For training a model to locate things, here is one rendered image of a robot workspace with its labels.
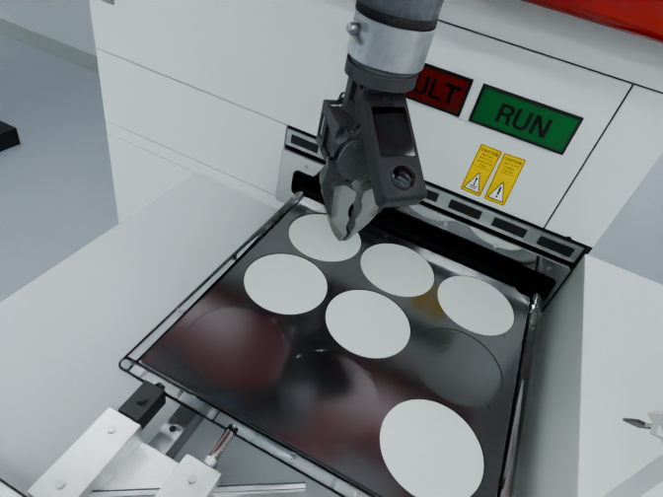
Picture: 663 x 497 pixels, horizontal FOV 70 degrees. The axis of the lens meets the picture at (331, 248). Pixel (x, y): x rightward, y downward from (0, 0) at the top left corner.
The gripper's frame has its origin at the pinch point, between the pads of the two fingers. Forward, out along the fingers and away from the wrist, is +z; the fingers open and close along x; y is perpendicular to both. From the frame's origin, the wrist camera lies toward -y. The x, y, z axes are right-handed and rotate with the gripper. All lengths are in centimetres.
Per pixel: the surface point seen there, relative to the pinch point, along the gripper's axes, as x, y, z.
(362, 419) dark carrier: 3.5, -20.6, 5.2
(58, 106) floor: 72, 218, 95
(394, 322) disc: -4.1, -9.7, 5.2
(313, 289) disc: 4.1, -3.6, 5.2
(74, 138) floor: 61, 186, 95
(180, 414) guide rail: 19.8, -14.5, 10.1
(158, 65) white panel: 20.6, 37.9, -3.6
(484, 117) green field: -16.7, 5.3, -13.6
